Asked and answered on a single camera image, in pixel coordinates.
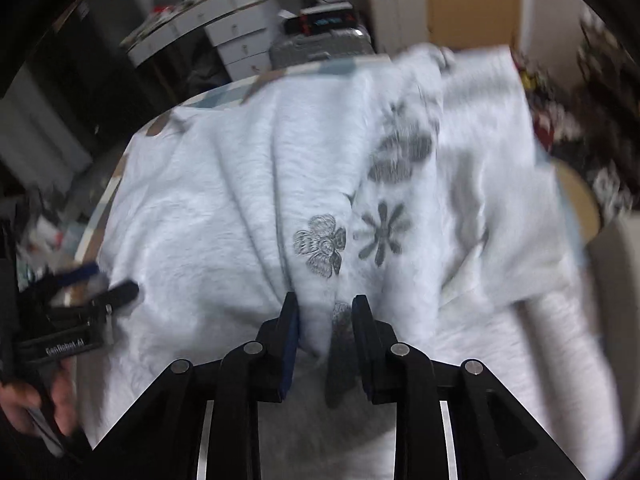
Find light grey hoodie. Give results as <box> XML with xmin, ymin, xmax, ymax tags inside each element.
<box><xmin>77</xmin><ymin>44</ymin><xmax>624</xmax><ymax>479</ymax></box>

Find person's left hand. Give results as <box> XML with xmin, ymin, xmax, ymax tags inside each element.
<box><xmin>1</xmin><ymin>360</ymin><xmax>78</xmax><ymax>437</ymax></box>

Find checked bed sheet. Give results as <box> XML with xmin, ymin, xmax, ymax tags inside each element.
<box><xmin>74</xmin><ymin>54</ymin><xmax>390</xmax><ymax>263</ymax></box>

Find round yellow stool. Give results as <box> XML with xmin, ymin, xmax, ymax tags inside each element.
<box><xmin>551</xmin><ymin>158</ymin><xmax>601</xmax><ymax>244</ymax></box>

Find white drawer desk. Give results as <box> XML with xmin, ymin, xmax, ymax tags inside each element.
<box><xmin>126</xmin><ymin>0</ymin><xmax>280</xmax><ymax>81</ymax></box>

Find black red box on suitcase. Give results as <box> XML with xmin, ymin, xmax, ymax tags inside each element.
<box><xmin>283</xmin><ymin>1</ymin><xmax>360</xmax><ymax>37</ymax></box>

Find silver flat suitcase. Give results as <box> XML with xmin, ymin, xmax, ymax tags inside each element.
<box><xmin>269</xmin><ymin>28</ymin><xmax>374</xmax><ymax>70</ymax></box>

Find white upright suitcase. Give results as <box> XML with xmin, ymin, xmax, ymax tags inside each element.
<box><xmin>369</xmin><ymin>0</ymin><xmax>430</xmax><ymax>56</ymax></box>

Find wooden door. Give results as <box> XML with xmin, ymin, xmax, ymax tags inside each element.
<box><xmin>426</xmin><ymin>0</ymin><xmax>521</xmax><ymax>50</ymax></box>

